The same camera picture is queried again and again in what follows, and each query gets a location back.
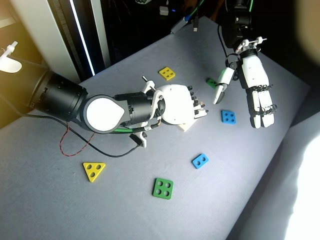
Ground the grey table cloth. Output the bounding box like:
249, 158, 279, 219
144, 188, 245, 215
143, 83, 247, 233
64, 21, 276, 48
0, 15, 312, 240

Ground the yellow square four-hole block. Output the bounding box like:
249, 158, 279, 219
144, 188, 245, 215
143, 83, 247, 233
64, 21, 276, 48
158, 66, 176, 81

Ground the white plastic bracket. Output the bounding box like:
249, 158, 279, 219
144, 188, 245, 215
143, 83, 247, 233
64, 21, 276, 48
0, 41, 23, 74

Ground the green cable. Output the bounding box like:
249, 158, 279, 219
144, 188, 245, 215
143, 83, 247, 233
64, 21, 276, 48
189, 0, 205, 19

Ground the wooden peg board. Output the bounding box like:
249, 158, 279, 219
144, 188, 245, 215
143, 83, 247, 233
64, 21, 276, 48
177, 98, 207, 133

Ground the yellow triangle three-hole block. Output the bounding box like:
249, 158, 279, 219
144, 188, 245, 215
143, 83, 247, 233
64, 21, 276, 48
82, 161, 107, 183

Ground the green square four-hole block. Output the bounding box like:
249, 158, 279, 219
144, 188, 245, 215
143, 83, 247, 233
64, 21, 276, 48
152, 177, 174, 200

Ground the white cabinet panel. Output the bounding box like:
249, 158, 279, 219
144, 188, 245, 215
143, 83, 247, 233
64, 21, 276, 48
9, 0, 81, 83

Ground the blue square four-hole block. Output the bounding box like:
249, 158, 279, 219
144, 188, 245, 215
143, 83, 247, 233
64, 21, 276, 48
220, 109, 237, 125

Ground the blue two-hole block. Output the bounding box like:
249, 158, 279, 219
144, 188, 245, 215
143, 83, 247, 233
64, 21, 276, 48
191, 153, 210, 170

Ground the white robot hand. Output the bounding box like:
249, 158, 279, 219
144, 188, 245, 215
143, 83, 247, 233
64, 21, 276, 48
155, 84, 210, 126
212, 54, 278, 130

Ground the black frame with light strip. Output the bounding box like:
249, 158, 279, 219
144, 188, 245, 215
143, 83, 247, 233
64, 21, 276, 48
47, 0, 101, 77

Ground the narrow white panel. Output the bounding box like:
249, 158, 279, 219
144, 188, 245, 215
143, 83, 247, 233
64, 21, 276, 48
89, 0, 111, 68

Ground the grey adapter with blue plug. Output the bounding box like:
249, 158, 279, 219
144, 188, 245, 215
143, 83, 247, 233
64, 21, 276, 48
169, 14, 191, 34

